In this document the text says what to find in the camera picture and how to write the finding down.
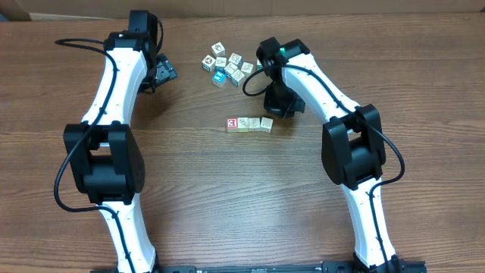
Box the white block orange side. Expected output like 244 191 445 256
260 117 274 133

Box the green letter R block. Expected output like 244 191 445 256
249 118 261 132

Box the yellow-sided block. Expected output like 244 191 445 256
237 117 249 133

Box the red number three block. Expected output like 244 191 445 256
226 118 238 133

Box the blue-sided block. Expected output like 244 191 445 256
212 71 227 88

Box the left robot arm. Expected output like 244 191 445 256
54 10 177 272

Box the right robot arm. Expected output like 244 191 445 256
256 37 401 272

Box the green letter B block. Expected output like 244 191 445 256
256 59 263 70

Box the white block green side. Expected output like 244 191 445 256
240 62 254 77

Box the white block lower left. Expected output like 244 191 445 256
230 70 246 86

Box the white block centre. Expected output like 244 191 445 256
224 62 238 78

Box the green print block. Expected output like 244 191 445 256
228 53 243 67

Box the white block blue print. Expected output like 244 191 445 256
215 57 227 72

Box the left red circle block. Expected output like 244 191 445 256
202 55 216 72

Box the top red picture block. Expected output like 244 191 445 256
211 42 226 57

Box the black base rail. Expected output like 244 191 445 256
90 260 428 273

